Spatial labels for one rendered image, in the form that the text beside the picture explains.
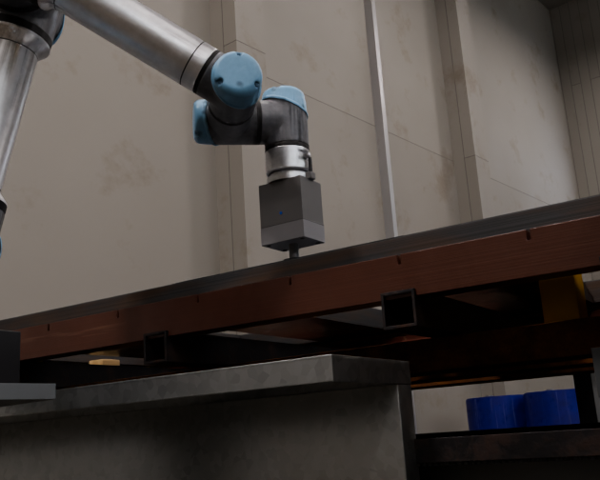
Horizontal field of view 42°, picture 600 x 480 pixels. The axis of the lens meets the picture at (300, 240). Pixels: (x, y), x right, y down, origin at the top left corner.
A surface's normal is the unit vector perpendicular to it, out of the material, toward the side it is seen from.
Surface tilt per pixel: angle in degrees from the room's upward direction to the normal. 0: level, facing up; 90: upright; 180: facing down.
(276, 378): 90
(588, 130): 90
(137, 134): 90
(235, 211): 90
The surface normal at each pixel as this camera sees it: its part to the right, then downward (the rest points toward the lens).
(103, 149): 0.77, -0.21
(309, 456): -0.55, -0.17
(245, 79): 0.16, -0.27
